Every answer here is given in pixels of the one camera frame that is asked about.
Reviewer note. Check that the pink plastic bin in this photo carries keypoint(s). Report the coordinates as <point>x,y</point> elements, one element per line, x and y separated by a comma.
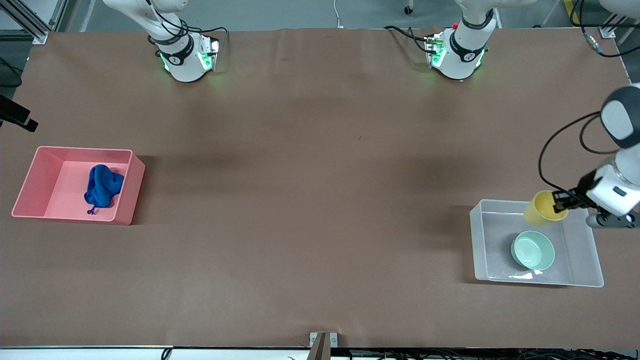
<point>60,190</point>

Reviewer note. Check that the black caster wheel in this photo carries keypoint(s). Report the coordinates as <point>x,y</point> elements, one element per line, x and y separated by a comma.
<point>409,9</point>

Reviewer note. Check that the yellow plastic cup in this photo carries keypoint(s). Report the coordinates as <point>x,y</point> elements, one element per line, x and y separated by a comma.
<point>540,212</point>

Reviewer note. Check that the blue cloth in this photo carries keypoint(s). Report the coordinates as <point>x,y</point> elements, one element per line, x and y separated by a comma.
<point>102,187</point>

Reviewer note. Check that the metal table edge bracket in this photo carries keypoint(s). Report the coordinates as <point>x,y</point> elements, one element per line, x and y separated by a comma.
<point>323,345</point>

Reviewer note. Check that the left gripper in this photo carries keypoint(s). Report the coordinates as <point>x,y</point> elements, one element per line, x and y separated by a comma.
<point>583,192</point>

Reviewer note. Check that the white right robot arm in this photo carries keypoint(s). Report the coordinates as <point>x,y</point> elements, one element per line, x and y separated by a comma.
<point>182,62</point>

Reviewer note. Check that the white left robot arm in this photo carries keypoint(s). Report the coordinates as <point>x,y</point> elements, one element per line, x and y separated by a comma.
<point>460,60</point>

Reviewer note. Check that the mint green bowl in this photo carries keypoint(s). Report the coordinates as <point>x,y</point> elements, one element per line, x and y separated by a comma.
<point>533,250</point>

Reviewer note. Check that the clear plastic bin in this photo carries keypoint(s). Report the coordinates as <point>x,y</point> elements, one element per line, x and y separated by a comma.
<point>580,250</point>

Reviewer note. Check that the aluminium frame profile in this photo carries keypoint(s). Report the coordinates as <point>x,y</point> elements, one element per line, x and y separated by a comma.
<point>612,30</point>
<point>30,22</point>

